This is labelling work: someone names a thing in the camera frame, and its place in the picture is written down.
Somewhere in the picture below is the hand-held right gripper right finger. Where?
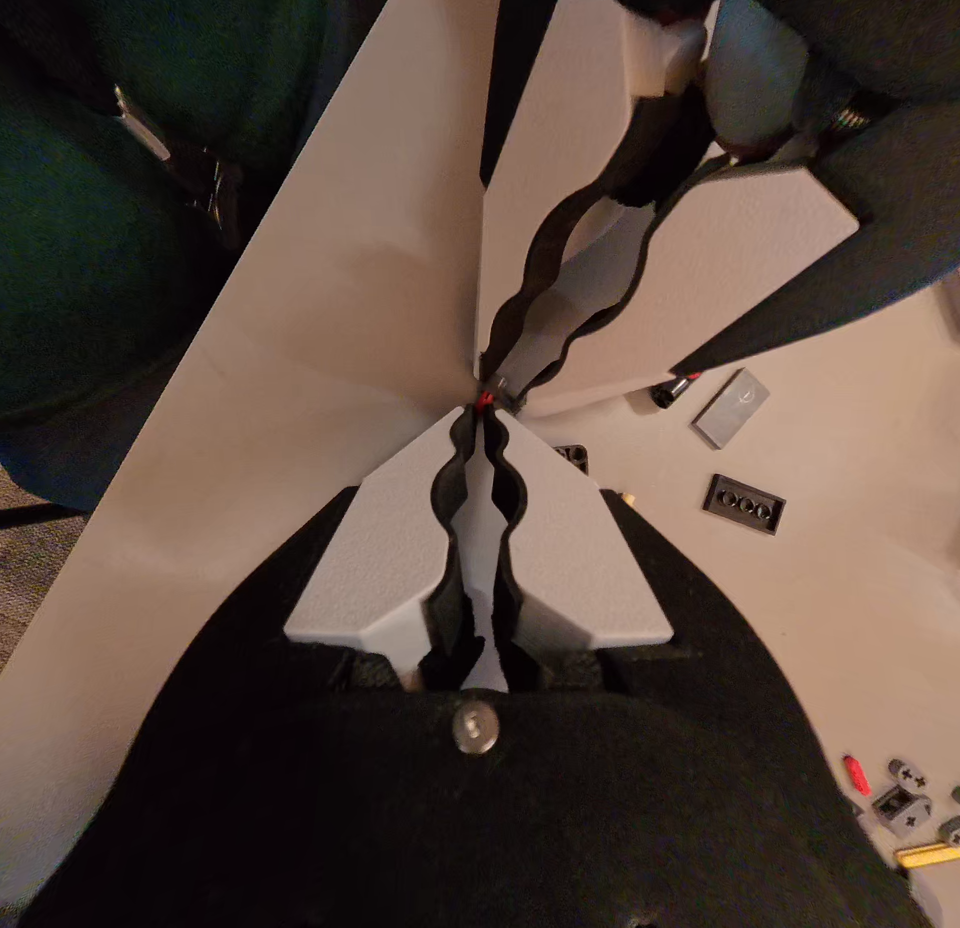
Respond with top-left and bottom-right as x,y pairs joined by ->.
486,408 -> 675,693

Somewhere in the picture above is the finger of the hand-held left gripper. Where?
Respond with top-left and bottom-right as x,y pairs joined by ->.
513,159 -> 861,419
472,0 -> 710,382

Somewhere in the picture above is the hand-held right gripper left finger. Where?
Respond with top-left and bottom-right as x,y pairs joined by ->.
283,405 -> 485,693

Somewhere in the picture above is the black lego frame assembly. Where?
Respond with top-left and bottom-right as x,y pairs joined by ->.
649,372 -> 705,412

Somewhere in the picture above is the grey flat lego tile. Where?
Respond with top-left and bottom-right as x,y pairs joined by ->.
690,367 -> 772,451

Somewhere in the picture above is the black lego plate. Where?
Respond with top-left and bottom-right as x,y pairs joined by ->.
702,474 -> 786,536

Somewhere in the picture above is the pile of loose lego pieces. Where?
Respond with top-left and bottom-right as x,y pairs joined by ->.
840,752 -> 960,873

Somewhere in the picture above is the metal key clip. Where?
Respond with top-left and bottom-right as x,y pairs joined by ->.
112,84 -> 241,247

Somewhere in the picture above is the person's green shirt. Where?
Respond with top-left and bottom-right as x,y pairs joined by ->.
0,0 -> 406,509

